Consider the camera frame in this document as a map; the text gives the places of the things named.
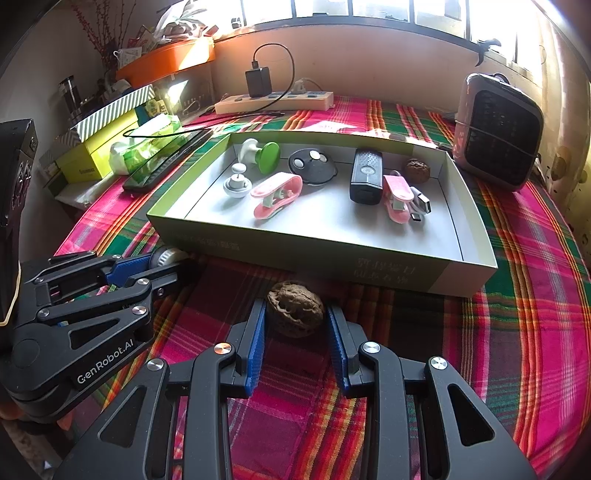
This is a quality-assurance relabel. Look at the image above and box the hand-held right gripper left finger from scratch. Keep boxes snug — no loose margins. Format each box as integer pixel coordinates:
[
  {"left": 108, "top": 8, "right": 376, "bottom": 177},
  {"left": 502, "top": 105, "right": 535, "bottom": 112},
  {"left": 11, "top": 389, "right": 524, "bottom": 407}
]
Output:
[{"left": 53, "top": 299, "right": 269, "bottom": 480}]

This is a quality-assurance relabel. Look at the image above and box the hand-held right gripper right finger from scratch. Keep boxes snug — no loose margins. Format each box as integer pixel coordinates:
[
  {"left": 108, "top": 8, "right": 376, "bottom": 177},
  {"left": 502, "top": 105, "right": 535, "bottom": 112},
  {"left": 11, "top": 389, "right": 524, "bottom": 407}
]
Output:
[{"left": 325, "top": 302, "right": 539, "bottom": 480}]

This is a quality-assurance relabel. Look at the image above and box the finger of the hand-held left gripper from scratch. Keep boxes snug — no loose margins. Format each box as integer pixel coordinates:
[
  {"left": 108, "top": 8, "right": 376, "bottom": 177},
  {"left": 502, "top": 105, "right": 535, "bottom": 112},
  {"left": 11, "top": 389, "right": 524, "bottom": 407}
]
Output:
[
  {"left": 21, "top": 251, "right": 155, "bottom": 303},
  {"left": 37, "top": 268, "right": 181, "bottom": 352}
]

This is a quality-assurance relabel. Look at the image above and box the white ribbed cap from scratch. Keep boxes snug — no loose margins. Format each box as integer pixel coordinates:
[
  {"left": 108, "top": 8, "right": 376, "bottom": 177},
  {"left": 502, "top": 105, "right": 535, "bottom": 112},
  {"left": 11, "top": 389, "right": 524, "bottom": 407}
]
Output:
[{"left": 150, "top": 247, "right": 188, "bottom": 271}]

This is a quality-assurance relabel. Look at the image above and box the brown walnut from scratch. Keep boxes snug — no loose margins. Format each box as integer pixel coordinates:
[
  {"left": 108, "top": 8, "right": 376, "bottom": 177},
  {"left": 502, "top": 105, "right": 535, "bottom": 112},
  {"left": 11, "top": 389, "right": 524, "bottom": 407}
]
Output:
[
  {"left": 404, "top": 158, "right": 431, "bottom": 184},
  {"left": 267, "top": 281, "right": 325, "bottom": 337}
]

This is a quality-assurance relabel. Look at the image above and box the grey and green cardboard box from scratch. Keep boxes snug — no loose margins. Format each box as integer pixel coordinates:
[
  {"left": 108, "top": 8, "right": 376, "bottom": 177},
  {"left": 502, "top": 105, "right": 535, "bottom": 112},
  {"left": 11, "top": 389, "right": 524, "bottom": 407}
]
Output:
[{"left": 147, "top": 130, "right": 498, "bottom": 297}]

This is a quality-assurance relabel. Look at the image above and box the white ball-head knob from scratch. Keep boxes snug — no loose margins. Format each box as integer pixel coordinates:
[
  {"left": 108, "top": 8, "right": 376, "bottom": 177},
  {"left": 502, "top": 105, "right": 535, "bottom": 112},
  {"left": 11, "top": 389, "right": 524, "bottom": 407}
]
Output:
[{"left": 224, "top": 163, "right": 253, "bottom": 199}]

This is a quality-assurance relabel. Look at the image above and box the pink plastic clip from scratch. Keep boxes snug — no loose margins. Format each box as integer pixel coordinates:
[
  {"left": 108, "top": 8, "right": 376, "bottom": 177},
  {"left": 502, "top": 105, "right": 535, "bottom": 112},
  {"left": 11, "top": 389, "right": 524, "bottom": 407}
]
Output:
[{"left": 250, "top": 172, "right": 303, "bottom": 220}]

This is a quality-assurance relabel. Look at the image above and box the black rectangular light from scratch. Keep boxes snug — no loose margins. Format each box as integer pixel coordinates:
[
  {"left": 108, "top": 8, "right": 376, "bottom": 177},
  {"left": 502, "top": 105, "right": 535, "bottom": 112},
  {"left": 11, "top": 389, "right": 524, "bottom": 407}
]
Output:
[{"left": 348, "top": 148, "right": 384, "bottom": 205}]

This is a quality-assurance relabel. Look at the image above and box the white and green spool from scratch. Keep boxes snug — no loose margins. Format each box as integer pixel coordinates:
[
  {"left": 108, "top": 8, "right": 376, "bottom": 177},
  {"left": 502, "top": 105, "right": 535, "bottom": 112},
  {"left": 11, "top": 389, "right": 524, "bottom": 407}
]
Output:
[{"left": 239, "top": 138, "right": 281, "bottom": 175}]

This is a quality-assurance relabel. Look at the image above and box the white usb cable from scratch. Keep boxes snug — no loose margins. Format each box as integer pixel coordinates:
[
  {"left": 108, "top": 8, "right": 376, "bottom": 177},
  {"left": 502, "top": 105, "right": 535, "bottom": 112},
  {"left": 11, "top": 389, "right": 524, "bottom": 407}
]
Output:
[{"left": 406, "top": 185, "right": 432, "bottom": 228}]

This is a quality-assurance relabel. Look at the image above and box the pink cable winder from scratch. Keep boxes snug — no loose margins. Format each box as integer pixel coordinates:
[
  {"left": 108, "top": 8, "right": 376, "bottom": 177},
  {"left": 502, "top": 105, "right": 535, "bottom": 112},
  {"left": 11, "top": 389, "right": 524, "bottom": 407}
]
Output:
[{"left": 382, "top": 170, "right": 416, "bottom": 225}]

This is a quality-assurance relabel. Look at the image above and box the black disc with metal dots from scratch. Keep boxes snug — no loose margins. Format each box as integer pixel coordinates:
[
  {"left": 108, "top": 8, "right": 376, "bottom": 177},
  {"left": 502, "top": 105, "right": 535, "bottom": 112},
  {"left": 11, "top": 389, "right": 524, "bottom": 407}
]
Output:
[{"left": 288, "top": 148, "right": 339, "bottom": 186}]

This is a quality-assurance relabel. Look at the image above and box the white flat board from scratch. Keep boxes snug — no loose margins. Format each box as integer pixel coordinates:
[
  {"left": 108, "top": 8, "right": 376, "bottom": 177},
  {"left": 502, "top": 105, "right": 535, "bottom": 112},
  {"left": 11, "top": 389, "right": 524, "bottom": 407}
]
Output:
[{"left": 53, "top": 178, "right": 121, "bottom": 209}]

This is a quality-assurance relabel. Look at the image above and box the black smartphone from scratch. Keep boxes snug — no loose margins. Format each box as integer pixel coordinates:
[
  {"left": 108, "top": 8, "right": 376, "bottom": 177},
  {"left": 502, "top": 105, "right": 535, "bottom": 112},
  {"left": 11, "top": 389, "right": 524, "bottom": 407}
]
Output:
[{"left": 122, "top": 129, "right": 213, "bottom": 192}]

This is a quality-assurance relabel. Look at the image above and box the green wet wipes pack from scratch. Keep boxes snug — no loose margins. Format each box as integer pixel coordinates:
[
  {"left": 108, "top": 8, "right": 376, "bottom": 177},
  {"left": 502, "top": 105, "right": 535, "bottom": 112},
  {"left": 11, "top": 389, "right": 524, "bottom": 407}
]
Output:
[{"left": 109, "top": 113, "right": 182, "bottom": 175}]

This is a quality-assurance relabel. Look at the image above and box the yellow cardboard box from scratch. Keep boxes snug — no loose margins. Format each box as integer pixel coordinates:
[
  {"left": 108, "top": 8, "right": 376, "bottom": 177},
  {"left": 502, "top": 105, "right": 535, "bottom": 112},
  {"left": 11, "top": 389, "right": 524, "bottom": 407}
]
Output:
[{"left": 55, "top": 108, "right": 141, "bottom": 183}]

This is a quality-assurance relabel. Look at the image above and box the striped gift box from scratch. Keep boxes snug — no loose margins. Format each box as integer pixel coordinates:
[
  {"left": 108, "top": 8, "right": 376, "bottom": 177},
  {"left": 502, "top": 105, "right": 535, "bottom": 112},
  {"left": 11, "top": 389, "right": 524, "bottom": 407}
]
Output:
[{"left": 39, "top": 84, "right": 156, "bottom": 171}]

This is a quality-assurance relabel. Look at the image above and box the plaid tablecloth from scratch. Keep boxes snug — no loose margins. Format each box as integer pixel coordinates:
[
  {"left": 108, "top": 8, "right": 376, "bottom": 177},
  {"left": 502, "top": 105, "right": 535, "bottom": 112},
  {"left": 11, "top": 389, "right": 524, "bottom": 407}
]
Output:
[{"left": 55, "top": 95, "right": 591, "bottom": 480}]

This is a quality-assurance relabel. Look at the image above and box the metal tumbler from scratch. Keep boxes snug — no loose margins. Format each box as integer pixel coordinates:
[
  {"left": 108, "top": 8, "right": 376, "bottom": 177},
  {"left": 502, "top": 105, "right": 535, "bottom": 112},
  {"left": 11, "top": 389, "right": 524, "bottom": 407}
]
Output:
[{"left": 58, "top": 76, "right": 89, "bottom": 124}]

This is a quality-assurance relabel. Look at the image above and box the beige power strip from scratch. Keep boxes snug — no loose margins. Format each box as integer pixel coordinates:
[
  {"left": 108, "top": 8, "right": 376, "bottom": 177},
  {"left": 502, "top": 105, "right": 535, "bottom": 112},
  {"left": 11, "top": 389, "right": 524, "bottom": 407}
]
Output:
[{"left": 213, "top": 90, "right": 334, "bottom": 116}]

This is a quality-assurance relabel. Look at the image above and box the orange plastic tray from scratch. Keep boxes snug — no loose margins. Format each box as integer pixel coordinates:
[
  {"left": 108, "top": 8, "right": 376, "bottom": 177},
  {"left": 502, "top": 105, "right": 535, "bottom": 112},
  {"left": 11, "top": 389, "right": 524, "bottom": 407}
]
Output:
[{"left": 115, "top": 38, "right": 216, "bottom": 88}]

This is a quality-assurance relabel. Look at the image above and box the black charger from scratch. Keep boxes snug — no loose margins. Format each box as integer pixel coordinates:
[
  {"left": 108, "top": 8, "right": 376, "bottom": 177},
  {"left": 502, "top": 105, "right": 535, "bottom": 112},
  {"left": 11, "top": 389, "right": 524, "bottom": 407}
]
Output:
[{"left": 245, "top": 66, "right": 272, "bottom": 97}]

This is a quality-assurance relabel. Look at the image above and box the white plastic bag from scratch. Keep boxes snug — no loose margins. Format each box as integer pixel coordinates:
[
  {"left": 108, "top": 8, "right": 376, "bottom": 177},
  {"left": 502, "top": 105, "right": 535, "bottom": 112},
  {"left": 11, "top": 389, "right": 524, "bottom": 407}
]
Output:
[{"left": 154, "top": 0, "right": 218, "bottom": 44}]

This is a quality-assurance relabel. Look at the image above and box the black and white speaker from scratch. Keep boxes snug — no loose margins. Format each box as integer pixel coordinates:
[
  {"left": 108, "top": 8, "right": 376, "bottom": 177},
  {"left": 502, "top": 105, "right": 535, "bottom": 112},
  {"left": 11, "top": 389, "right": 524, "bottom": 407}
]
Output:
[{"left": 452, "top": 72, "right": 544, "bottom": 192}]

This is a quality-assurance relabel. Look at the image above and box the black window latch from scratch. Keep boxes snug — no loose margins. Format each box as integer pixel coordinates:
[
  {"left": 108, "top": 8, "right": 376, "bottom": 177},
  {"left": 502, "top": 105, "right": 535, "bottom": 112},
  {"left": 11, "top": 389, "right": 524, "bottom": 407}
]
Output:
[{"left": 474, "top": 39, "right": 502, "bottom": 65}]

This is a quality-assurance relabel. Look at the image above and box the window with metal bars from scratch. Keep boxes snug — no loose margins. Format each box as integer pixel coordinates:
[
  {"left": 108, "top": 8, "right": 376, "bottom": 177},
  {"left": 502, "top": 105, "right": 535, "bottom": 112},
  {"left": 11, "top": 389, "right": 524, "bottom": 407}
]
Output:
[{"left": 240, "top": 0, "right": 546, "bottom": 81}]

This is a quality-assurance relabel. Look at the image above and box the black charging cable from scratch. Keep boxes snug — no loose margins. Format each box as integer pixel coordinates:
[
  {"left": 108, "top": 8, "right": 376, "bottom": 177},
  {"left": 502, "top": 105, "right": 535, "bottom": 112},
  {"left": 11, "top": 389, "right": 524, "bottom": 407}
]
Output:
[{"left": 124, "top": 44, "right": 296, "bottom": 139}]

